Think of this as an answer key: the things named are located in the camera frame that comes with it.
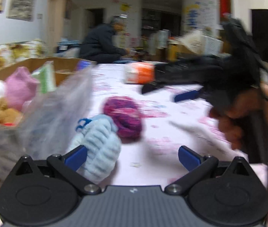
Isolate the clear plastic bag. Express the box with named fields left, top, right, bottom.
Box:
left=0, top=67, right=95, bottom=180

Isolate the floral covered sofa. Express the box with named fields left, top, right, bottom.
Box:
left=0, top=38, right=48, bottom=77

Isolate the pink floral tablecloth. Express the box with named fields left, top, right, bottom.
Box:
left=0, top=63, right=268, bottom=227

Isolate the pink knitted plush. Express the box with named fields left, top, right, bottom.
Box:
left=5, top=66, right=41, bottom=111

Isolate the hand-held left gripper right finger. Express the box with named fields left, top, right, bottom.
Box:
left=164, top=145, right=251, bottom=195

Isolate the person's right hand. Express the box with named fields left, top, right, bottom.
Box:
left=209, top=82, right=268, bottom=160

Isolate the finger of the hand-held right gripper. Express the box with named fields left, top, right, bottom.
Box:
left=174, top=89, right=204, bottom=103
left=141, top=82, right=173, bottom=95

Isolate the orange white tissue pack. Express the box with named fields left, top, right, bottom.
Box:
left=124, top=62, right=155, bottom=85

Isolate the cardboard box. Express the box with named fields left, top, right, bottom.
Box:
left=0, top=57, right=98, bottom=93

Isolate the chair with white cover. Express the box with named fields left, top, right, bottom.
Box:
left=148, top=30, right=170, bottom=55

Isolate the wall poster with blue print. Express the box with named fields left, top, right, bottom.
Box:
left=184, top=1, right=218, bottom=29

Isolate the brown teddy bear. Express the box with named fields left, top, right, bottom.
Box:
left=0, top=107, right=24, bottom=126

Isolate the purple yarn ball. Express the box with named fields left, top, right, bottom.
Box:
left=103, top=96, right=143, bottom=140

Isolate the green white packet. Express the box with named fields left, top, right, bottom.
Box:
left=31, top=61, right=57, bottom=94

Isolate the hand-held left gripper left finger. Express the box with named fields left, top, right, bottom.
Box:
left=13, top=145, right=102, bottom=195

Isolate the framed grey picture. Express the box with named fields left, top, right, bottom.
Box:
left=6, top=0, right=36, bottom=22

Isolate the wooden chair with printed cover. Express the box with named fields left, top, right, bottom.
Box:
left=182, top=30, right=225, bottom=55

